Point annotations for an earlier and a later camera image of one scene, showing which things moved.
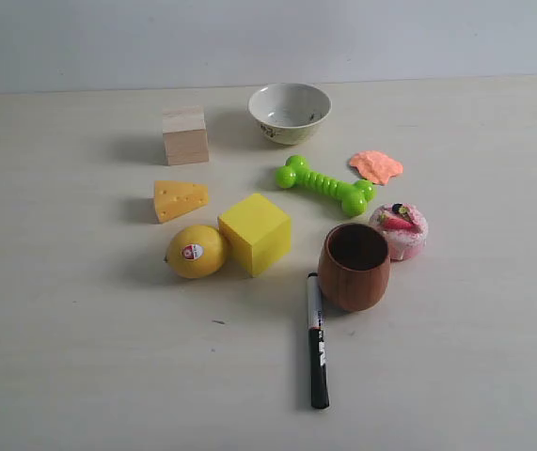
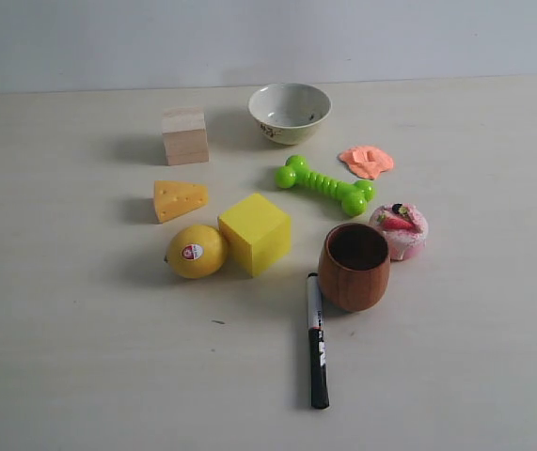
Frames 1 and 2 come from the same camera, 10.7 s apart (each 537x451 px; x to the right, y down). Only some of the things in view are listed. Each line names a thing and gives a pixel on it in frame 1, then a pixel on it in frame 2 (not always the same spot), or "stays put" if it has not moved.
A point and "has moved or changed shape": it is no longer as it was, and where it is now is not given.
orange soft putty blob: x=376 y=166 has moved or changed shape
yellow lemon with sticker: x=197 y=252 stays put
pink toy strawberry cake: x=405 y=227 stays put
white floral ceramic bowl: x=287 y=113 stays put
